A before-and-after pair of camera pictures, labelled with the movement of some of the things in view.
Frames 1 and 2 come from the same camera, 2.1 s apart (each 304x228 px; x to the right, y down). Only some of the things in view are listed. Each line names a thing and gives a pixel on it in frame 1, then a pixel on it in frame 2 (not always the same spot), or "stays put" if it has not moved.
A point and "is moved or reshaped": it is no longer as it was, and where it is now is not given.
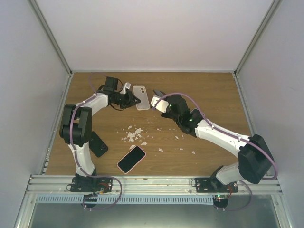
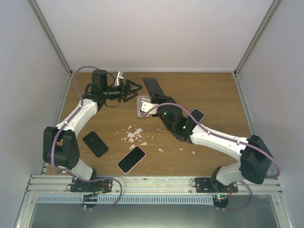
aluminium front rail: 58,184 stays put
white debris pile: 131,135 stays put
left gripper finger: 138,102 → 135,94
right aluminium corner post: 272,8 stays put
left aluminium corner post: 47,30 stays put
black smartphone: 159,93 is moved or reshaped
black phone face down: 97,146 stays put
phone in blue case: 196,116 stays put
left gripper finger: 136,98 → 128,86
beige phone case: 140,92 → 138,112
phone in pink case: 131,159 stays put
